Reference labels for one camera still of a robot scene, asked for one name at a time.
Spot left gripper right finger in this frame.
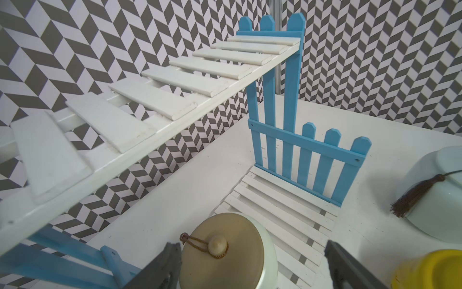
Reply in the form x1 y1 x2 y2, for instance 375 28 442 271
324 240 387 289

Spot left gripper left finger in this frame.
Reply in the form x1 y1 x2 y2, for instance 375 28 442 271
123 243 182 289

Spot cream canister with olive lid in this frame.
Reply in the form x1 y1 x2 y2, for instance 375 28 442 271
179 213 278 289

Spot blue white two-tier shelf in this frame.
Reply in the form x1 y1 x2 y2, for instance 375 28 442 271
1 13 372 270

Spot white pale blue tea canister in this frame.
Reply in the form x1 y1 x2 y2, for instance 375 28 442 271
391 146 462 244

